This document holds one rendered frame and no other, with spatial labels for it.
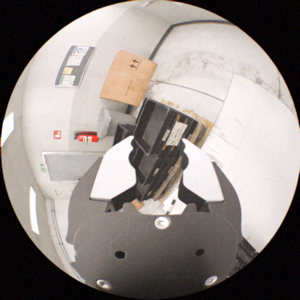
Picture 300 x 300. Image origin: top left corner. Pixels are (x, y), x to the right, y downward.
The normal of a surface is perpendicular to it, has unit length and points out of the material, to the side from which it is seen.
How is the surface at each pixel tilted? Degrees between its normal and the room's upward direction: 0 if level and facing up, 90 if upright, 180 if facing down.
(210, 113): 0
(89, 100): 90
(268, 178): 0
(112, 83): 82
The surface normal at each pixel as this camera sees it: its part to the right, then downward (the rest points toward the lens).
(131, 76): 0.34, 0.55
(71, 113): 0.53, 0.57
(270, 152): -0.76, -0.01
